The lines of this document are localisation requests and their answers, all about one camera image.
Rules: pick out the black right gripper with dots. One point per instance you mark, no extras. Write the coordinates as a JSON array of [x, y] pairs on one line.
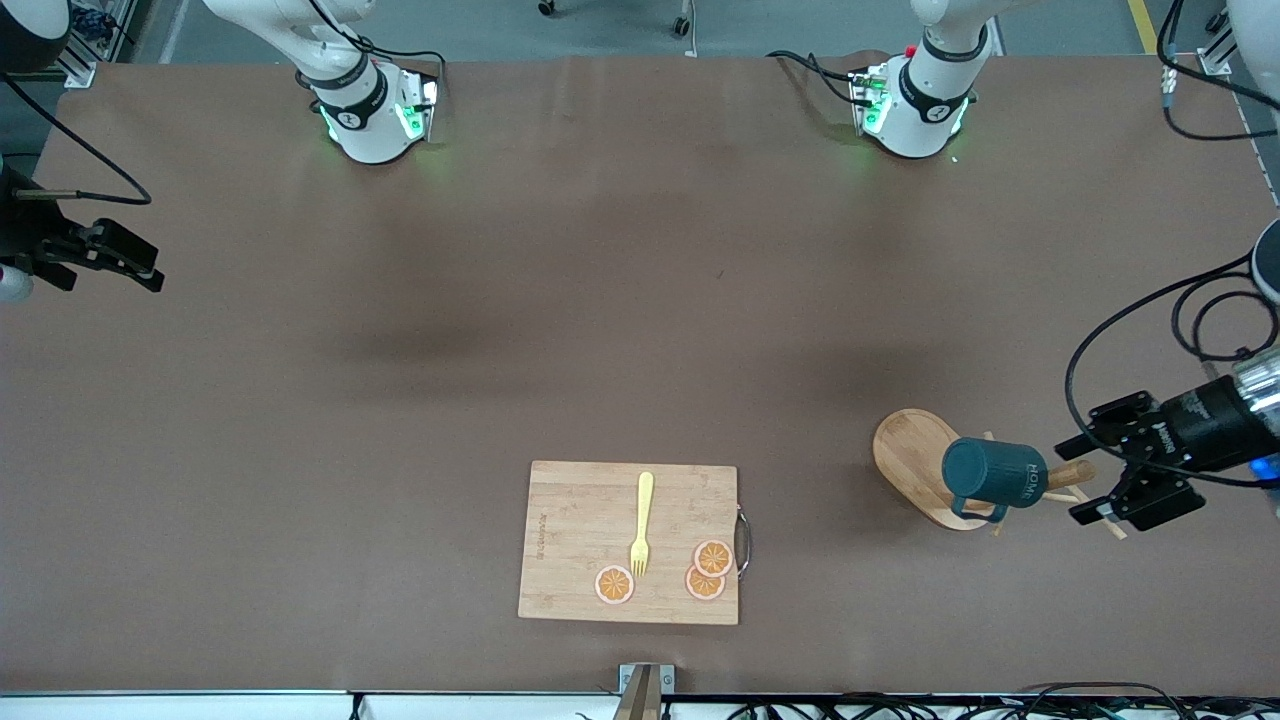
[[22, 237]]

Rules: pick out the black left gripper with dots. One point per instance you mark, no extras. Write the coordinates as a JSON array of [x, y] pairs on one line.
[[1197, 418]]

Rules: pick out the teal cup yellow inside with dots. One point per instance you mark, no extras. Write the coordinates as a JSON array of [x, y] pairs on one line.
[[990, 470]]

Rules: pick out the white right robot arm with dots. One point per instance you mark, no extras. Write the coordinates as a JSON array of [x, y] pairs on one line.
[[365, 120]]

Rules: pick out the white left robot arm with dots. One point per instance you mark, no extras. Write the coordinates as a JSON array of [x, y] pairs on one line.
[[930, 100]]

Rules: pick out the wooden mug rack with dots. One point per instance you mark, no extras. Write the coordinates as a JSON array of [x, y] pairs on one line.
[[910, 460]]

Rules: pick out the orange slice toy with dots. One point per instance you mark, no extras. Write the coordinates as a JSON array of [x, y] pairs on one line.
[[713, 558], [703, 587], [615, 585]]

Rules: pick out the yellow plastic fork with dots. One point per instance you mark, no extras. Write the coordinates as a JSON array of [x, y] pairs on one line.
[[645, 500]]

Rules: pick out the bamboo cutting board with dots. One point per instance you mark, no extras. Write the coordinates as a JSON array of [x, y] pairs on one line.
[[580, 530]]

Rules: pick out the aluminium frame post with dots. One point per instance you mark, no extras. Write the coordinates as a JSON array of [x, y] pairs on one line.
[[1215, 62], [80, 68]]

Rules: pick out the white table edge rail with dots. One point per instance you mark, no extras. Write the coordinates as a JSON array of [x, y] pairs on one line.
[[200, 706]]

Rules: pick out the metal table edge bracket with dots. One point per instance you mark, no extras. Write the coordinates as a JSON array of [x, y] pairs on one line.
[[668, 678]]

